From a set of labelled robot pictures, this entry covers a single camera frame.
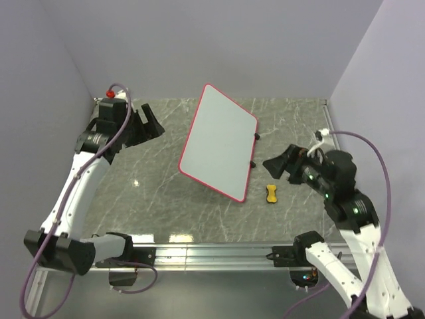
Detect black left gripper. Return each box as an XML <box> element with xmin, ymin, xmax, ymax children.
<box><xmin>118</xmin><ymin>104</ymin><xmax>165</xmax><ymax>148</ymax></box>

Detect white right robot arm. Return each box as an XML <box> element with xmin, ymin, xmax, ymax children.
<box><xmin>263</xmin><ymin>144</ymin><xmax>424</xmax><ymax>318</ymax></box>

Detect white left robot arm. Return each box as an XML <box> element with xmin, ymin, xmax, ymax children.
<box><xmin>24</xmin><ymin>98</ymin><xmax>165</xmax><ymax>276</ymax></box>

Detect aluminium mounting rail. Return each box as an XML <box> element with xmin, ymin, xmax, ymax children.
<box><xmin>132</xmin><ymin>242</ymin><xmax>293</xmax><ymax>272</ymax></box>

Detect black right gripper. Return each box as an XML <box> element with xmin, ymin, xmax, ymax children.
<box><xmin>262</xmin><ymin>143</ymin><xmax>334</xmax><ymax>197</ymax></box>

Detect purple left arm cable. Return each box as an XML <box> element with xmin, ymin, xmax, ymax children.
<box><xmin>19</xmin><ymin>82</ymin><xmax>159</xmax><ymax>319</ymax></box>

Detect red framed whiteboard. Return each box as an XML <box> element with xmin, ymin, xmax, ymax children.
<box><xmin>178</xmin><ymin>84</ymin><xmax>258</xmax><ymax>203</ymax></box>

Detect yellow bone-shaped eraser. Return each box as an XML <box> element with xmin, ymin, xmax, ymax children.
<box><xmin>266</xmin><ymin>184</ymin><xmax>278</xmax><ymax>203</ymax></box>

